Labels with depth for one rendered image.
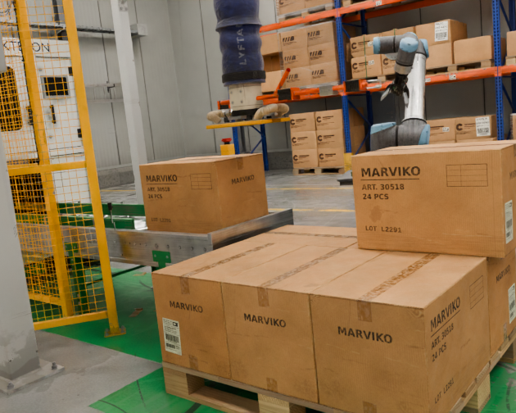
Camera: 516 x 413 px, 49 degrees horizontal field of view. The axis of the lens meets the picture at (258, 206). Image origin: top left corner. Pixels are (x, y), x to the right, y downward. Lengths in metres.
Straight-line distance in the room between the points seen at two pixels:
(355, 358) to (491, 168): 0.85
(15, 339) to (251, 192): 1.39
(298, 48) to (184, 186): 8.37
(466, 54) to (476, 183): 7.77
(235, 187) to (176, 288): 0.85
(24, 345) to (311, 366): 1.57
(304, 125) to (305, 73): 1.01
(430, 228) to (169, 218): 1.51
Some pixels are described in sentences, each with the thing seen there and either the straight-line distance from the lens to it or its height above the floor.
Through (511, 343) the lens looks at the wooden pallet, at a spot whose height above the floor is 0.09.
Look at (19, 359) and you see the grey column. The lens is 3.06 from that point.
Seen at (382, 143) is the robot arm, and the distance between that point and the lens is 3.43.
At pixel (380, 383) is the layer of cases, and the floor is 0.27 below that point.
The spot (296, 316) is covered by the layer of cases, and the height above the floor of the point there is 0.45.
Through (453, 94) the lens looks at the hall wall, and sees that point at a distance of 11.34.
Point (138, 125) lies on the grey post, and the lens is 6.14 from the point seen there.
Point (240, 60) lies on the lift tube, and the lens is 2.86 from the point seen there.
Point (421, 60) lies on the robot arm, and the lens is 3.69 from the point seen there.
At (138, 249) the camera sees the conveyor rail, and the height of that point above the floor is 0.49.
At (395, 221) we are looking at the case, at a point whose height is 0.67.
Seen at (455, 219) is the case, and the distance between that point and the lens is 2.27.
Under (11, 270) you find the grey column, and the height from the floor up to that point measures 0.54.
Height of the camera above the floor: 1.12
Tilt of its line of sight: 8 degrees down
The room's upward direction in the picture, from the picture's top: 6 degrees counter-clockwise
